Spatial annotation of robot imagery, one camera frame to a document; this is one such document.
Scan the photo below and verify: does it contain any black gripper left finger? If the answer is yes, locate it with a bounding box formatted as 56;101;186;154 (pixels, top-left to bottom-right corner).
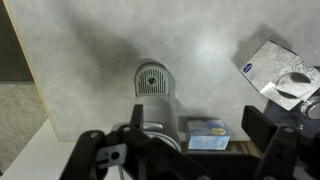
130;104;143;128

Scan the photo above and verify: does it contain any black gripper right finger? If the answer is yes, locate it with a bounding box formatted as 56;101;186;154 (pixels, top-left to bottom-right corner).
241;106;277;143

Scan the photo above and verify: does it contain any dark blue cloth mat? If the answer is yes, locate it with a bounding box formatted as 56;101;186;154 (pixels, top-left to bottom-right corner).
264;100;320;137

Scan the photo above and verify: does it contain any blue small box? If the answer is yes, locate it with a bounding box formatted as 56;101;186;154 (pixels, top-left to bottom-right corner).
186;119;230;150

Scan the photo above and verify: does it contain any grey tissue box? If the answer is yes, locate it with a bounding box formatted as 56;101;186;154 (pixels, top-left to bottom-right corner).
240;41;320;110

